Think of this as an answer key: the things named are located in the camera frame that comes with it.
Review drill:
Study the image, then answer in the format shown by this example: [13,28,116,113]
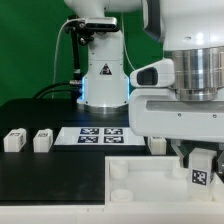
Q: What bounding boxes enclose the white sheet with markers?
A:
[55,127,144,146]

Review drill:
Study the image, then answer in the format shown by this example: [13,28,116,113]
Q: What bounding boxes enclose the grey camera cable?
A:
[51,18,83,100]

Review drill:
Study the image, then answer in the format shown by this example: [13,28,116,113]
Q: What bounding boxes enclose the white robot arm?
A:
[64,0,224,144]

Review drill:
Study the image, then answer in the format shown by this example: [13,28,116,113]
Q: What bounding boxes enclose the black base cables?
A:
[32,79,83,100]

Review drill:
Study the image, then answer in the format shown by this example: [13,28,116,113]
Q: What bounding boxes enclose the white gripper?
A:
[129,88,224,167]

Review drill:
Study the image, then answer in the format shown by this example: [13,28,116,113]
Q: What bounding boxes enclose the black camera on stand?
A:
[64,16,119,100]

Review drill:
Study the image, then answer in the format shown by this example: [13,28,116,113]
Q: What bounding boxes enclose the white square table top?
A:
[103,155,224,205]

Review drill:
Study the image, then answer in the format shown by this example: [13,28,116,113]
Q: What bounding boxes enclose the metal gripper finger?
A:
[217,143,224,174]

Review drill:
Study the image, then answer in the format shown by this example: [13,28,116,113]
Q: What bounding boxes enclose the white L-shaped fence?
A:
[0,159,224,224]

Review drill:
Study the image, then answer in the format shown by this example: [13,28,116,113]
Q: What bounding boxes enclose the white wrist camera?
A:
[130,59,175,88]

